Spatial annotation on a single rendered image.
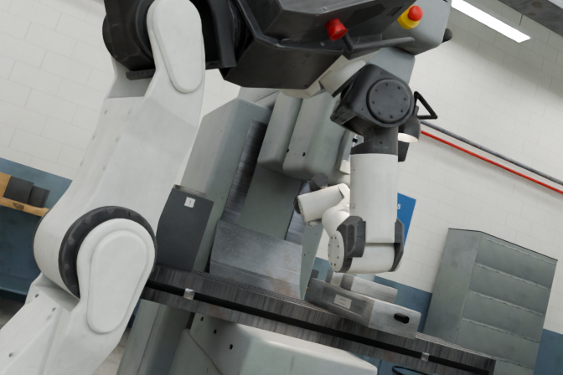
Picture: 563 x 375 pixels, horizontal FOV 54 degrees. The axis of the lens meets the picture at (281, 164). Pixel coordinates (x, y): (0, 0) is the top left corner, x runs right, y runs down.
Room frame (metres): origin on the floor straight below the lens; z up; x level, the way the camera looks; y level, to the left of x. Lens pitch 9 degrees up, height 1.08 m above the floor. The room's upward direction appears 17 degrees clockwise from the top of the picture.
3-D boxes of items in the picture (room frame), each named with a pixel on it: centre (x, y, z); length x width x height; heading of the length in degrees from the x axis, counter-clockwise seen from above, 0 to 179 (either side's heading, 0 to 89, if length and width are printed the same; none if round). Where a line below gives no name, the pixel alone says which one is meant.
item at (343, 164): (1.43, -0.16, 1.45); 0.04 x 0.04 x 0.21; 19
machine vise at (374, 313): (1.57, -0.32, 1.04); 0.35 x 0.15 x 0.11; 22
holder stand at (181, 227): (1.43, 0.26, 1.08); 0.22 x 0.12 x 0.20; 107
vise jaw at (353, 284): (1.55, -0.33, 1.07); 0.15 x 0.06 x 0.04; 112
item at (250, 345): (1.53, -0.13, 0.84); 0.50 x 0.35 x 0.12; 19
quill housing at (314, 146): (1.54, -0.12, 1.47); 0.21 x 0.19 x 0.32; 109
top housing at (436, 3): (1.55, -0.12, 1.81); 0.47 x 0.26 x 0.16; 19
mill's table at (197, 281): (1.54, -0.15, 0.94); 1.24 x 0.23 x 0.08; 109
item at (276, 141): (1.72, -0.06, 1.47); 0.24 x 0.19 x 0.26; 109
